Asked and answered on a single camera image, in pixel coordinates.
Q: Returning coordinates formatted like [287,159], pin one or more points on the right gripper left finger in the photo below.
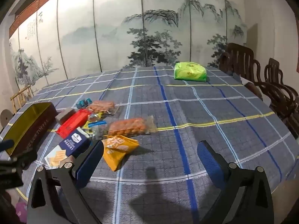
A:
[44,204]

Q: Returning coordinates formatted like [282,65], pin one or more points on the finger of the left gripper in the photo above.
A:
[7,144]

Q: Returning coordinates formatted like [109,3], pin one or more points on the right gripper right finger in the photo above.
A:
[245,195]

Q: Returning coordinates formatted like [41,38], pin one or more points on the blue soda crackers pack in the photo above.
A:
[73,145]

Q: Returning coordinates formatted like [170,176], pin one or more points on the grey brown snack bar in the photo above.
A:
[64,115]

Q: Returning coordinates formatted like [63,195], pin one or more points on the red snack package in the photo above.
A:
[76,120]

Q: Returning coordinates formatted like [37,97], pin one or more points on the orange yellow snack packet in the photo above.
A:
[115,149]

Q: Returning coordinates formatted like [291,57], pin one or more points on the small bag blue clip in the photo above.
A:
[98,129]

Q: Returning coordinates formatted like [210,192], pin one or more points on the blue candy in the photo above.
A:
[83,103]

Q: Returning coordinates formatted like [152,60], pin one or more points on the yellow cake packet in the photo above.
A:
[93,120]

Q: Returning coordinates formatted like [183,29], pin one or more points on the clear bag fried snacks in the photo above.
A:
[132,127]

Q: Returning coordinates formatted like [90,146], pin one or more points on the clear bag orange snacks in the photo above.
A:
[104,107]

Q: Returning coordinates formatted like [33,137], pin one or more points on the gold toffee tin box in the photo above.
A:
[30,128]

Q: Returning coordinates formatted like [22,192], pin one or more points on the round stone millstone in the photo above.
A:
[5,116]

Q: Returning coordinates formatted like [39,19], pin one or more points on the blue plaid tablecloth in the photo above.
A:
[163,180]

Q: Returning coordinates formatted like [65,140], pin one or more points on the dark wooden armchair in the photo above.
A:
[239,61]

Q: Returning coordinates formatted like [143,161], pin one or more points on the painted landscape folding screen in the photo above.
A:
[54,40]

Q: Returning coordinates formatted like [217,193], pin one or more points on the green tissue pack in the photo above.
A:
[190,71]

